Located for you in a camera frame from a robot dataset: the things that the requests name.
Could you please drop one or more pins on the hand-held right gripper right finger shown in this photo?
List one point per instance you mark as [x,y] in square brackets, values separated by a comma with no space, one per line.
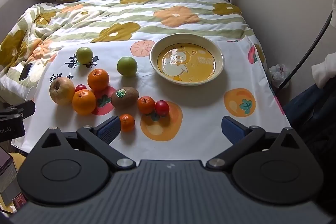
[232,130]

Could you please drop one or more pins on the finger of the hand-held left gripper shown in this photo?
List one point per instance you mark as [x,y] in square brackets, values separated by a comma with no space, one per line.
[18,109]

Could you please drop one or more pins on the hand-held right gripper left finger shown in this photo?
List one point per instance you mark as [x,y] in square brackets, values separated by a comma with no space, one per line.
[109,130]

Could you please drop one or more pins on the small tangerine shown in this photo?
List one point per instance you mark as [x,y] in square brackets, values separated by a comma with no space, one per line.
[127,122]
[146,104]

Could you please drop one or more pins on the brown kiwi with green sticker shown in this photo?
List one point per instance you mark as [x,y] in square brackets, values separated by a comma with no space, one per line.
[125,97]

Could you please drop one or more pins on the large orange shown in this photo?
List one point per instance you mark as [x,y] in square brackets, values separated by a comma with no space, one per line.
[84,102]
[98,79]

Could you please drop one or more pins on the wrinkled yellow-red apple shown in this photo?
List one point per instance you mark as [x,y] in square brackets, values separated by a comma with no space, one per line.
[61,90]

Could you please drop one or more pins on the red cherry tomato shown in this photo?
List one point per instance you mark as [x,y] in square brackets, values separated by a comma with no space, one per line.
[162,108]
[81,87]

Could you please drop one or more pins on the green apple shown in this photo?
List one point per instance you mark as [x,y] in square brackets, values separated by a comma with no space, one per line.
[84,55]
[127,66]

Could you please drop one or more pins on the cream bowl with duck print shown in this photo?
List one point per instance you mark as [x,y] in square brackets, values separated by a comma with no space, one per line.
[187,58]

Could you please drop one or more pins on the person's white-sleeved forearm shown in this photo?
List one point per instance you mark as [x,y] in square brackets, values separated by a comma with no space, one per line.
[324,71]

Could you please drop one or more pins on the dark box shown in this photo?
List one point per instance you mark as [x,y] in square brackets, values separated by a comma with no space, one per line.
[5,161]

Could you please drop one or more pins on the black smartphone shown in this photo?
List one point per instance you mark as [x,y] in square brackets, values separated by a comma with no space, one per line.
[25,71]

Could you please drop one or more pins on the white fruit-print tablecloth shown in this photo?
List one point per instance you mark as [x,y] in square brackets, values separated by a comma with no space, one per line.
[189,103]

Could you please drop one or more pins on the crumpled plastic bag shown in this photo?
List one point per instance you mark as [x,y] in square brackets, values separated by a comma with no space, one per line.
[278,74]

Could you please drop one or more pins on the person's dark trousers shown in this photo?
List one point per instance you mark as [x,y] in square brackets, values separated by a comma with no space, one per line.
[315,119]

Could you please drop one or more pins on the grey padded headboard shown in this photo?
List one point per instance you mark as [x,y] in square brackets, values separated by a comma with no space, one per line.
[15,3]

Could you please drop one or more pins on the floral striped blanket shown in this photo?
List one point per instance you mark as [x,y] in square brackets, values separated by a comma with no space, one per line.
[147,16]

